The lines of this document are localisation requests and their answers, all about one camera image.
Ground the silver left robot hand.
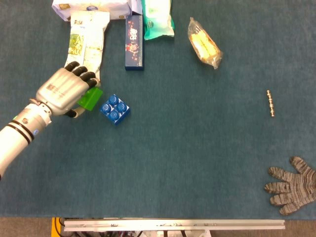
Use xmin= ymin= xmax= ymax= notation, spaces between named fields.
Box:
xmin=36 ymin=61 xmax=101 ymax=119

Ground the green two-stud building block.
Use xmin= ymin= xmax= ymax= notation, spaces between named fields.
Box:
xmin=77 ymin=86 xmax=104 ymax=112

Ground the blue four-stud building block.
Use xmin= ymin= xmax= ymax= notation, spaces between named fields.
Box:
xmin=99 ymin=94 xmax=131 ymax=126

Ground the white snack bag green print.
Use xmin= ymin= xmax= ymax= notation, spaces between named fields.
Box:
xmin=64 ymin=10 xmax=111 ymax=84

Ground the dark blue long box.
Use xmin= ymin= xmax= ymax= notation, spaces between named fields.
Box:
xmin=124 ymin=14 xmax=145 ymax=72

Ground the large white tissue pack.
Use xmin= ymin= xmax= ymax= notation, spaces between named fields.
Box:
xmin=51 ymin=0 xmax=133 ymax=22

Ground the teal wet wipes pack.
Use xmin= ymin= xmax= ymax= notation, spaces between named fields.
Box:
xmin=142 ymin=0 xmax=175 ymax=41

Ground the teal felt table cover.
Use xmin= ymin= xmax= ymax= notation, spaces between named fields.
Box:
xmin=0 ymin=0 xmax=316 ymax=219

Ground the clear bag of bread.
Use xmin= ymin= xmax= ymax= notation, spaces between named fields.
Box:
xmin=187 ymin=16 xmax=224 ymax=70

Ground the small metal ridged rod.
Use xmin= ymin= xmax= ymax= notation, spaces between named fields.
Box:
xmin=266 ymin=89 xmax=276 ymax=117

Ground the grey knit work glove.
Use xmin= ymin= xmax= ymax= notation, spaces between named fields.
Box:
xmin=264 ymin=156 xmax=316 ymax=216

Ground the aluminium profile rail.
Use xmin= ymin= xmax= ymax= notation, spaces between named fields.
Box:
xmin=63 ymin=218 xmax=286 ymax=232

